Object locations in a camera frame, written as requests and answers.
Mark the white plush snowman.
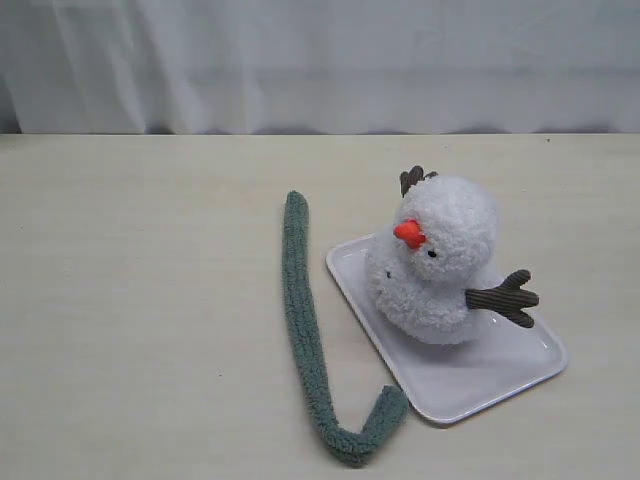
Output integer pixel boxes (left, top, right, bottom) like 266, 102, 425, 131
365, 165, 539, 345

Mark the green fuzzy scarf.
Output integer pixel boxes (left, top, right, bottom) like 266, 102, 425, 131
280, 190, 409, 469

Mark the white backdrop curtain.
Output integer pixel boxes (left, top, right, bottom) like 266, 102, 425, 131
1, 1, 639, 134

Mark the white rectangular plastic tray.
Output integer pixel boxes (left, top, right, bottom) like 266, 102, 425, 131
325, 235, 569, 425

